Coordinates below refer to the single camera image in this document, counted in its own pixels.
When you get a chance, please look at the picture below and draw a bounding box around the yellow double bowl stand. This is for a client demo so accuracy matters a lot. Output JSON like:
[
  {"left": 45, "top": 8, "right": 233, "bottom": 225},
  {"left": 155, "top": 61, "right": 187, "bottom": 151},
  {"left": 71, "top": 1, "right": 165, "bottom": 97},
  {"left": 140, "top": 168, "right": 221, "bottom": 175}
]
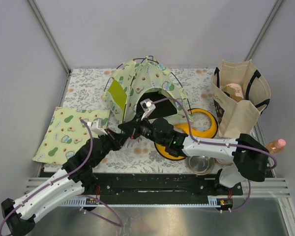
[{"left": 154, "top": 108, "right": 218, "bottom": 161}]

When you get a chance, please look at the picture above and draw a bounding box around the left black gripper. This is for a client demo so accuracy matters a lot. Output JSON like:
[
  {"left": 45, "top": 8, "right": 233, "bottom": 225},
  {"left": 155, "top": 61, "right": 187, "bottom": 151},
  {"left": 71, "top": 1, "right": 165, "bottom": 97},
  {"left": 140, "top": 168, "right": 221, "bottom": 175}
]
[{"left": 92, "top": 128, "right": 130, "bottom": 167}]

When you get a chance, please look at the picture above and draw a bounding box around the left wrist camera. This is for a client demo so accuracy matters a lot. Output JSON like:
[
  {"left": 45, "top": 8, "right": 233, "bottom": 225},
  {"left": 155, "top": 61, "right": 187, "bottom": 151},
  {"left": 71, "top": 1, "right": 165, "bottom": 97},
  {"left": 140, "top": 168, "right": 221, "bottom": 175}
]
[{"left": 87, "top": 118, "right": 108, "bottom": 136}]

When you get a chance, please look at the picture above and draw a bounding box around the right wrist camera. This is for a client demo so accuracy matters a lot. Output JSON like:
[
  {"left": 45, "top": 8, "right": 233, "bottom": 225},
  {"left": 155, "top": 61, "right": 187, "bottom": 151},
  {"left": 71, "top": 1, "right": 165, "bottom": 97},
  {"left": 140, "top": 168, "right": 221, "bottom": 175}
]
[{"left": 140, "top": 98, "right": 156, "bottom": 120}]

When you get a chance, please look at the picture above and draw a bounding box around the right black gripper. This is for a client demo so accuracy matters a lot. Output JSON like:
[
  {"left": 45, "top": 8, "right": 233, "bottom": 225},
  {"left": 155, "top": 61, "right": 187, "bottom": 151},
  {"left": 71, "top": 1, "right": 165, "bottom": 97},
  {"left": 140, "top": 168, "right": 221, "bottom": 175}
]
[{"left": 119, "top": 111, "right": 166, "bottom": 146}]

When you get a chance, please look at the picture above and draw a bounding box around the pink cap plastic bottle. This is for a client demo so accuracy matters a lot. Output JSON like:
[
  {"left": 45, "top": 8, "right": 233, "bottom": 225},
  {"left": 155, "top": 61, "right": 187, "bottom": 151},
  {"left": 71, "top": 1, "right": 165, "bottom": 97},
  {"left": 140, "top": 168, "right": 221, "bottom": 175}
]
[{"left": 266, "top": 139, "right": 286, "bottom": 155}]

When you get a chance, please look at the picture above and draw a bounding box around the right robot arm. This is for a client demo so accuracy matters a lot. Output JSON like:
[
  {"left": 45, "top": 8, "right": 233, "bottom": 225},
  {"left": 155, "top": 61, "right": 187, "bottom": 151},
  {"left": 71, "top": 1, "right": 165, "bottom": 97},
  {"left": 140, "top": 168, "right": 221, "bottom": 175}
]
[{"left": 118, "top": 118, "right": 269, "bottom": 195}]

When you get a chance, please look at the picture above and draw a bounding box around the green avocado pet tent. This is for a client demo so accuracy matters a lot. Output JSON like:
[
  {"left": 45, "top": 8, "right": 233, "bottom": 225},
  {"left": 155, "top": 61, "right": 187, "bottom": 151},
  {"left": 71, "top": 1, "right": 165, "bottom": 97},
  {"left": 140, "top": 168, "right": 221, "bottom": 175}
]
[{"left": 102, "top": 56, "right": 190, "bottom": 124}]

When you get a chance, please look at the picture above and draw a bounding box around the white slotted cable duct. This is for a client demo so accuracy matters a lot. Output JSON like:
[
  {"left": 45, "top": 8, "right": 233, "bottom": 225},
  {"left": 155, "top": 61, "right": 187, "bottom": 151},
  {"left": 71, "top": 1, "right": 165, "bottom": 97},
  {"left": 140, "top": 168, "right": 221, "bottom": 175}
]
[{"left": 60, "top": 197, "right": 99, "bottom": 207}]

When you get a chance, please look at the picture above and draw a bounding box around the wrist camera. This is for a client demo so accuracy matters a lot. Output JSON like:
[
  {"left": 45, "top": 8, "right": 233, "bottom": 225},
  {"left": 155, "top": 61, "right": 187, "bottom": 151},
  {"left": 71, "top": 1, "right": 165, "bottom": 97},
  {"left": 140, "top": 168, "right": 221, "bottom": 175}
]
[
  {"left": 87, "top": 118, "right": 108, "bottom": 136},
  {"left": 140, "top": 98, "right": 156, "bottom": 120}
]

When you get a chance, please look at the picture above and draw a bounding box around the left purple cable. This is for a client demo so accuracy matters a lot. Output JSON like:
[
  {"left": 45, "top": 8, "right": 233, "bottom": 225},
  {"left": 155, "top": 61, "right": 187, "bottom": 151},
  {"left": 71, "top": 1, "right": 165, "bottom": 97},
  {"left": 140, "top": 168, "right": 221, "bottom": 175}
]
[{"left": 0, "top": 119, "right": 123, "bottom": 236}]

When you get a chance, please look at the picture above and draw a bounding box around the beige canvas tote bag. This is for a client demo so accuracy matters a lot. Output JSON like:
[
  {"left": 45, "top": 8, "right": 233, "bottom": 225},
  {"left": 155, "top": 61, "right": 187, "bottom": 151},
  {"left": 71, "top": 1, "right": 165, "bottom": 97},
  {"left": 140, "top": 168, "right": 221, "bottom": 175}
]
[{"left": 211, "top": 60, "right": 271, "bottom": 138}]

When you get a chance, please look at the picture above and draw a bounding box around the avocado print cushion mat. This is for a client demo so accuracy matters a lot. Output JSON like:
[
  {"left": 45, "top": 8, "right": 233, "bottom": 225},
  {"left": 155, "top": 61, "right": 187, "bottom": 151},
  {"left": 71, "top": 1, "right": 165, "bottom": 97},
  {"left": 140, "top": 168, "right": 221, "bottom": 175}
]
[{"left": 33, "top": 107, "right": 110, "bottom": 165}]

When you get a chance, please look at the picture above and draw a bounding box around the steel pet bowl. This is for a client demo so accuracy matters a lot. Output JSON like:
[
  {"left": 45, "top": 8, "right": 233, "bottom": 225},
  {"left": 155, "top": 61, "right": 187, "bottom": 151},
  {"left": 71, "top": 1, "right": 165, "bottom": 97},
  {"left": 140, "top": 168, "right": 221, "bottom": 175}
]
[
  {"left": 215, "top": 158, "right": 232, "bottom": 166},
  {"left": 186, "top": 156, "right": 214, "bottom": 176}
]

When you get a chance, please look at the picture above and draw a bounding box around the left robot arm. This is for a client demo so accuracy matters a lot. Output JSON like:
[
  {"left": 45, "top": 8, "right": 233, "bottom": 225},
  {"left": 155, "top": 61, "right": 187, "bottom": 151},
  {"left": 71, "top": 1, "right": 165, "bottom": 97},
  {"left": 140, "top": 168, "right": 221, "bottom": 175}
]
[{"left": 1, "top": 129, "right": 129, "bottom": 236}]

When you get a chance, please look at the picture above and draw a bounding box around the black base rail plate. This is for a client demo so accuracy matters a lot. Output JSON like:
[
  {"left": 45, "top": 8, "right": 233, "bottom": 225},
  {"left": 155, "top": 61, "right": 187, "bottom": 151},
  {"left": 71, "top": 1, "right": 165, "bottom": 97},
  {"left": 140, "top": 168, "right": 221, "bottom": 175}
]
[{"left": 85, "top": 173, "right": 243, "bottom": 205}]

